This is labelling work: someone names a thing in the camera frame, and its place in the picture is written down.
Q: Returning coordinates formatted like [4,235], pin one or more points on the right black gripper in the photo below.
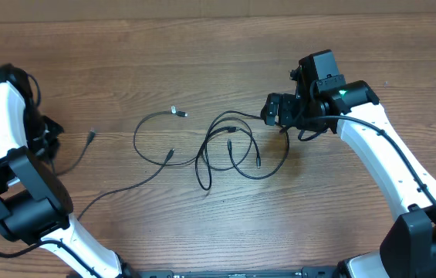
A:
[288,105]

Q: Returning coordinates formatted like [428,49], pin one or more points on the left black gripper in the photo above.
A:
[51,143]

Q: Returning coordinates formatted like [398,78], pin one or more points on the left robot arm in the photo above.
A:
[36,210]

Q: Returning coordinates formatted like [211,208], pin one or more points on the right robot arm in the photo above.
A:
[409,248]

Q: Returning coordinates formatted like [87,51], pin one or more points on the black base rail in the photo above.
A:
[237,274]

